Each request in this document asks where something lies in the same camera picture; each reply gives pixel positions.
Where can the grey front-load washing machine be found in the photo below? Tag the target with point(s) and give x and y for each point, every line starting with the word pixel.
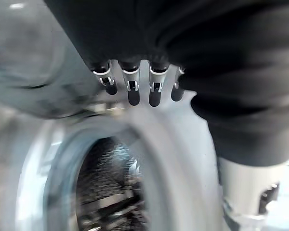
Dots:
pixel 183 154

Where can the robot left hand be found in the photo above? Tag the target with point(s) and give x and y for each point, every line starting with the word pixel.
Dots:
pixel 173 36

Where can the round washer door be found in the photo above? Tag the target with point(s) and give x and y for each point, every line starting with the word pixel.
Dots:
pixel 31 72

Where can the steel washer drum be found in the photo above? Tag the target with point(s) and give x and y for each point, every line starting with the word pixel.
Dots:
pixel 110 183

